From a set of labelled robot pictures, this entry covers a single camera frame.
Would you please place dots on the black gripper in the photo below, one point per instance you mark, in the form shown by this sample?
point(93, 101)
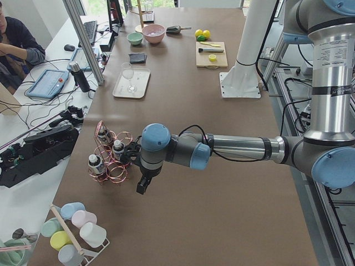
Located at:
point(148, 174)

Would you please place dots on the tea bottle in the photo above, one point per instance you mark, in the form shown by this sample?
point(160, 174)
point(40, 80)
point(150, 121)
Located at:
point(97, 166)
point(117, 149)
point(104, 136)

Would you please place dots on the copper wire bottle basket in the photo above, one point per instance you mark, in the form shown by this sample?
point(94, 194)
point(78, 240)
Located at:
point(115, 171)

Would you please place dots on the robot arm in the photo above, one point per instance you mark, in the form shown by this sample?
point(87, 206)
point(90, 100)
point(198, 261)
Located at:
point(324, 152)

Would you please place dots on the tea bottle front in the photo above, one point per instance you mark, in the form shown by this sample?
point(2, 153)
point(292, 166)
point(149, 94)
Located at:
point(97, 166)

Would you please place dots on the cream rabbit tray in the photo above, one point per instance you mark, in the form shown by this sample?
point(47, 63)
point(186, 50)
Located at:
point(140, 79)

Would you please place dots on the wine glass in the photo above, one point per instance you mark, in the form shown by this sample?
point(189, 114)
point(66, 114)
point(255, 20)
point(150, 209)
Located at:
point(128, 73)

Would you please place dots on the pink cup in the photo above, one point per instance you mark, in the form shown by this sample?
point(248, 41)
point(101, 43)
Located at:
point(81, 217)

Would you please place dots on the light blue cup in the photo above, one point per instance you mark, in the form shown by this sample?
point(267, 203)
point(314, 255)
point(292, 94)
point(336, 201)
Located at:
point(69, 209)

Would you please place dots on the black thermos bottle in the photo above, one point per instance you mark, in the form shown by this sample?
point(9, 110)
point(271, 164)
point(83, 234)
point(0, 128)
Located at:
point(79, 77)

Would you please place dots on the white cup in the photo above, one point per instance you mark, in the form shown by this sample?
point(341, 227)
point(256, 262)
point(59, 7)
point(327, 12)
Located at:
point(93, 234)

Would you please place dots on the grey folded cloth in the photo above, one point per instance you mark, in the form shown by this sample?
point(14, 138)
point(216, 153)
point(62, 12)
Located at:
point(137, 58)

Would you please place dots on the black device on side table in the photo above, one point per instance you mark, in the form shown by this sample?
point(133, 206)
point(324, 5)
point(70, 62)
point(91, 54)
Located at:
point(38, 154)

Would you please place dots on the green cup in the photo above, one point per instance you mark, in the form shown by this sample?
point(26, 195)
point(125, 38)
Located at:
point(51, 227)

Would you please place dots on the blue teach pendant near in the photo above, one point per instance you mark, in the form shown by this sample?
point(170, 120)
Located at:
point(48, 85)

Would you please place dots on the blue teach pendant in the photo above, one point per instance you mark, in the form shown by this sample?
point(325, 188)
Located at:
point(79, 57)
point(48, 85)

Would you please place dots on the blue teach pendant far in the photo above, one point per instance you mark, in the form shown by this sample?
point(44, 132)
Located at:
point(79, 57)

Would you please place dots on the white cup rack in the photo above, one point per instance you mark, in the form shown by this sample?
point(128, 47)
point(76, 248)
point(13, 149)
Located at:
point(90, 254)

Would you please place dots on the green bowl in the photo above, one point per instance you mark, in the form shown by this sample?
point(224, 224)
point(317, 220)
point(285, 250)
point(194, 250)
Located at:
point(135, 38)

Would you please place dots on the yellow cup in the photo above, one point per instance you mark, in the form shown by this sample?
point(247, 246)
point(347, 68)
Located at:
point(59, 239)

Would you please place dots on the wooden cutting board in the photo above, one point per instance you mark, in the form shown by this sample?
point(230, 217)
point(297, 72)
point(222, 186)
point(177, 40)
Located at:
point(202, 59)

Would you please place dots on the pink bowl with ice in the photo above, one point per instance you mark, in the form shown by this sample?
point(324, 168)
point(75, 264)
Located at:
point(153, 33)

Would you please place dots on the black computer mouse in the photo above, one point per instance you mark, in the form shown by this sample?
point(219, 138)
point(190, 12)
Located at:
point(69, 48)

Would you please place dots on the grey cup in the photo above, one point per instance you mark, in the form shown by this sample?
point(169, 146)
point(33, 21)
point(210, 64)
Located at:
point(69, 256)

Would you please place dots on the wooden stand with round base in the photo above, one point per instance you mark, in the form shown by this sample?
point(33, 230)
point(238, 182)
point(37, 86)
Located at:
point(146, 14)

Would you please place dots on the half lemon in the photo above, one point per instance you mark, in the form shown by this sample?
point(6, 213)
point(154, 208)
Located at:
point(212, 57)

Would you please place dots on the steel scoop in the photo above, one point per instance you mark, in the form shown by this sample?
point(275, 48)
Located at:
point(176, 29)

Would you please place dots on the black keyboard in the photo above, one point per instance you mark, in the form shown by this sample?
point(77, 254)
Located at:
point(90, 28)

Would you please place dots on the yellow lemon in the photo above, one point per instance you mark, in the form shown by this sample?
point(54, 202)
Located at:
point(198, 32)

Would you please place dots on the seated person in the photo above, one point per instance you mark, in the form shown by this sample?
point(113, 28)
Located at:
point(20, 52)

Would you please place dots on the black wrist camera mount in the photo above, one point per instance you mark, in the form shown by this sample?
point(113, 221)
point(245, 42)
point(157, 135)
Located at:
point(144, 182)

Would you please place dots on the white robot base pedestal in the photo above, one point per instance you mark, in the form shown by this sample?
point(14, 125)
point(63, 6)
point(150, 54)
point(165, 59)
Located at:
point(242, 79)

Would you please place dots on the aluminium frame post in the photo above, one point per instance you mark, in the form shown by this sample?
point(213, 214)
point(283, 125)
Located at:
point(75, 18)

